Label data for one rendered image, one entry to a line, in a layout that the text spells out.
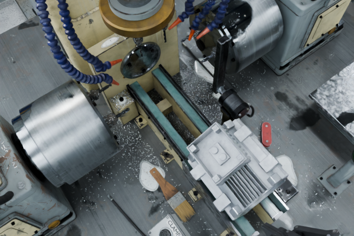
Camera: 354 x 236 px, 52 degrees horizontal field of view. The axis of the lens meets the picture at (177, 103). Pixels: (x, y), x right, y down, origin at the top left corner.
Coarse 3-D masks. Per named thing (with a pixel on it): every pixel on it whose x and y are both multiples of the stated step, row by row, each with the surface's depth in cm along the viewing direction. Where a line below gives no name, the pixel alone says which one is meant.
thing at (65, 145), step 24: (48, 96) 96; (72, 96) 93; (96, 96) 104; (24, 120) 91; (48, 120) 90; (72, 120) 91; (96, 120) 92; (24, 144) 89; (48, 144) 89; (72, 144) 91; (96, 144) 94; (48, 168) 91; (72, 168) 93
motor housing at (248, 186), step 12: (240, 120) 100; (240, 144) 94; (252, 144) 94; (252, 156) 92; (264, 156) 92; (240, 168) 89; (252, 168) 90; (276, 168) 91; (204, 180) 96; (228, 180) 91; (240, 180) 88; (252, 180) 89; (264, 180) 89; (216, 192) 94; (228, 192) 92; (240, 192) 88; (252, 192) 88; (264, 192) 87; (240, 204) 89; (252, 204) 101; (240, 216) 96
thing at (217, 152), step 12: (204, 132) 90; (216, 132) 90; (228, 132) 95; (192, 144) 91; (204, 144) 93; (216, 144) 90; (228, 144) 91; (204, 156) 92; (216, 156) 90; (228, 156) 89; (204, 168) 89; (216, 168) 90; (228, 168) 89; (216, 180) 87
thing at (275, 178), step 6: (228, 120) 96; (228, 126) 94; (192, 156) 96; (192, 162) 97; (276, 174) 88; (270, 180) 88; (276, 180) 87; (234, 210) 89; (240, 210) 89; (234, 216) 89
